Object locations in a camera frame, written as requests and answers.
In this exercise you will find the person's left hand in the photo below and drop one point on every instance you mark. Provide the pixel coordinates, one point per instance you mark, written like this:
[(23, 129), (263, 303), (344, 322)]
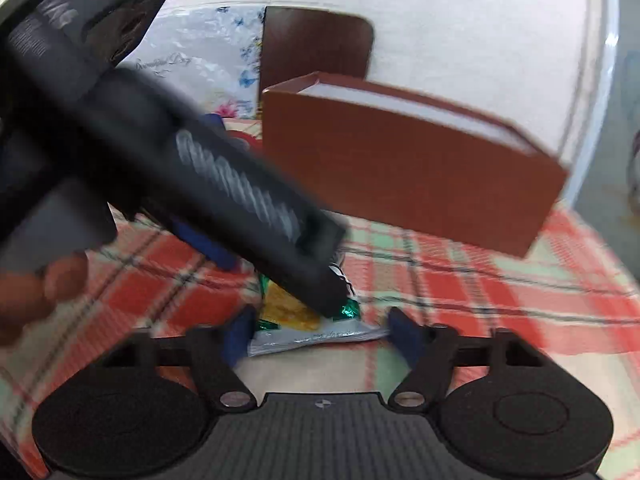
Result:
[(45, 290)]

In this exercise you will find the green yellow snack packet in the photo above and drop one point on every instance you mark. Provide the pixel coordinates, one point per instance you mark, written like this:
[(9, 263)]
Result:
[(300, 322)]

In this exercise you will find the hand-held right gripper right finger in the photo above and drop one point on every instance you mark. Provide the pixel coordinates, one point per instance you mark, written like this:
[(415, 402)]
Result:
[(404, 335)]

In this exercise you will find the white pipe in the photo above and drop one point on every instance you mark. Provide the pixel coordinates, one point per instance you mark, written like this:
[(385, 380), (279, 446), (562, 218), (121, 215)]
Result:
[(606, 50)]

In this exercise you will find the white floral pillow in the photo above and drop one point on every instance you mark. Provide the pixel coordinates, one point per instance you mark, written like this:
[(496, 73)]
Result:
[(200, 60)]

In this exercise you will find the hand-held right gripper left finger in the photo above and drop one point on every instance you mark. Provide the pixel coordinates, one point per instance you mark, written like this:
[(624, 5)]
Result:
[(239, 336)]

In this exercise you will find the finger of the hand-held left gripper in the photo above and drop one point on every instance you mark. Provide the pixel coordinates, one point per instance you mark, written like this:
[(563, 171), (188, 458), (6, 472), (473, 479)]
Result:
[(260, 210), (210, 245)]

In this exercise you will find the brown cardboard box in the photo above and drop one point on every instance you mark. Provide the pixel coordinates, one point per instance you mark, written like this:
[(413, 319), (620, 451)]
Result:
[(400, 170)]

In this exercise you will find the dark brown wooden headboard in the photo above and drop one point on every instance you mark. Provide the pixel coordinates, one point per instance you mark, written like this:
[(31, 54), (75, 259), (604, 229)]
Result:
[(320, 45)]

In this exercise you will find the red green plaid blanket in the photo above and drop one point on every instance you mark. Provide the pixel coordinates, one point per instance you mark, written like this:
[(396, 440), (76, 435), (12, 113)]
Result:
[(475, 285)]

